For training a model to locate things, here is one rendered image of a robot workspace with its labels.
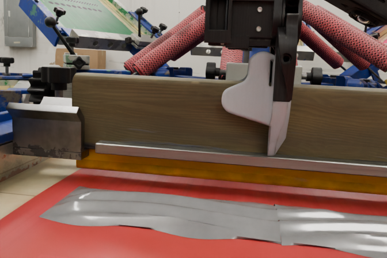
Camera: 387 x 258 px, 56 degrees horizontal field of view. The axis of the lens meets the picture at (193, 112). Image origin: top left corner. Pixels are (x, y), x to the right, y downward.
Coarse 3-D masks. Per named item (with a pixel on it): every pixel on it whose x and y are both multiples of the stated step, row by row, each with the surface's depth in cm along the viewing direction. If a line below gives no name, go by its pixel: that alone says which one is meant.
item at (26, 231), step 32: (64, 192) 33; (160, 192) 34; (192, 192) 34; (224, 192) 34; (256, 192) 35; (0, 224) 26; (32, 224) 26; (64, 224) 26; (0, 256) 22; (32, 256) 22; (64, 256) 22; (96, 256) 22; (128, 256) 23; (160, 256) 23; (192, 256) 23; (224, 256) 23; (256, 256) 23
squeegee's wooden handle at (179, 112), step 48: (96, 96) 35; (144, 96) 35; (192, 96) 34; (336, 96) 32; (384, 96) 32; (192, 144) 35; (240, 144) 34; (288, 144) 34; (336, 144) 33; (384, 144) 32
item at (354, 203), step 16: (272, 192) 35; (288, 192) 35; (304, 192) 35; (320, 192) 36; (336, 192) 36; (352, 192) 36; (336, 208) 32; (352, 208) 32; (368, 208) 32; (384, 208) 32; (288, 256) 24; (304, 256) 24; (320, 256) 24; (336, 256) 24; (352, 256) 24
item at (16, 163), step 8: (8, 144) 35; (0, 152) 34; (8, 152) 35; (0, 160) 34; (8, 160) 35; (16, 160) 37; (24, 160) 38; (32, 160) 39; (40, 160) 41; (0, 168) 34; (8, 168) 35; (16, 168) 37; (24, 168) 38; (0, 176) 34; (8, 176) 35
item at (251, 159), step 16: (96, 144) 35; (112, 144) 35; (128, 144) 35; (144, 144) 35; (192, 160) 34; (208, 160) 33; (224, 160) 33; (240, 160) 33; (256, 160) 33; (272, 160) 33; (288, 160) 32; (304, 160) 32; (320, 160) 32; (336, 160) 33; (352, 160) 33; (384, 176) 32
